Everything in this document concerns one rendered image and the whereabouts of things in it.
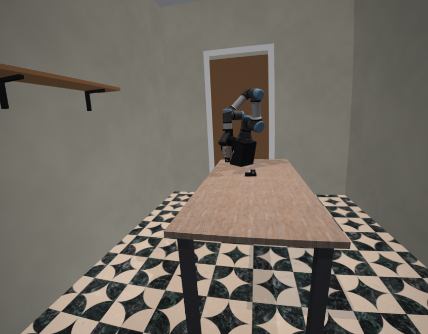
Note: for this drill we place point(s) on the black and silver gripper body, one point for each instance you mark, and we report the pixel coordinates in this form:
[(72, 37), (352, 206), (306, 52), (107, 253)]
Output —
[(231, 138)]

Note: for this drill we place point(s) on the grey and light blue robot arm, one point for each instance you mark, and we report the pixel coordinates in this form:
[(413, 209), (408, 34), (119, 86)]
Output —
[(248, 123)]

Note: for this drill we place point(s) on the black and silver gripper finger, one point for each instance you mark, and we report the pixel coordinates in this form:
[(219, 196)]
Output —
[(231, 150), (224, 150)]

